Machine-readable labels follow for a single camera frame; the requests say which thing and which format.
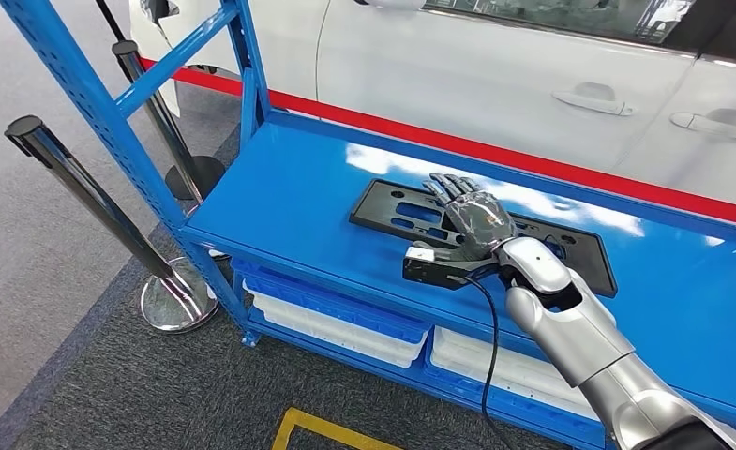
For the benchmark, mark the blue plastic bin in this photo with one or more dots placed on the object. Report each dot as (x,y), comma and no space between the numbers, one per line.
(355,313)

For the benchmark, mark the blue metal shelf rack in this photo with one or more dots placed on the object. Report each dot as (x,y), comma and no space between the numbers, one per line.
(293,186)

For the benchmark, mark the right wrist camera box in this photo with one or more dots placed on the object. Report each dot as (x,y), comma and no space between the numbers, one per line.
(429,270)

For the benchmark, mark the black plastic panel part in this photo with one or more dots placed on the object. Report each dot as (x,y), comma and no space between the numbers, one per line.
(380,211)

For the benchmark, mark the chrome stanchion post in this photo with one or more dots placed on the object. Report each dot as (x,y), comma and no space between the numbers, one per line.
(94,200)
(156,115)

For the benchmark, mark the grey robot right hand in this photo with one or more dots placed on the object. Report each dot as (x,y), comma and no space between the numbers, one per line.
(479,217)

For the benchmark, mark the red barrier belt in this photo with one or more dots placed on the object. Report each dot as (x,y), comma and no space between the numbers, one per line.
(405,132)

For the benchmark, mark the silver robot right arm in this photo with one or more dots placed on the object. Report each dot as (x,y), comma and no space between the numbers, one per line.
(566,335)

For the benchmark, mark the white car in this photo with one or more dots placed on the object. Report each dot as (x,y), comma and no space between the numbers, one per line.
(467,74)

